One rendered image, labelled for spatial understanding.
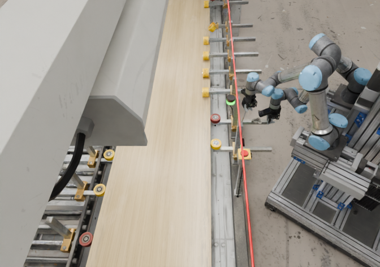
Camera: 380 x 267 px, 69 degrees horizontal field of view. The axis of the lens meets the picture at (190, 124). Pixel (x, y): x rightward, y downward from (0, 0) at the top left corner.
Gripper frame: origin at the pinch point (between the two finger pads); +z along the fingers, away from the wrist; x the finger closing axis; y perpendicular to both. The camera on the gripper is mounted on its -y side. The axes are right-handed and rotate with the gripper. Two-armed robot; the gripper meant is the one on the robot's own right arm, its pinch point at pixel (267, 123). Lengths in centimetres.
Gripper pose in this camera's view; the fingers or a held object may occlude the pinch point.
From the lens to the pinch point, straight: 229.6
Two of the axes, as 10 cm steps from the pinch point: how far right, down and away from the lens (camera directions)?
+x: 0.4, -7.7, 6.3
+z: 0.6, 6.3, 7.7
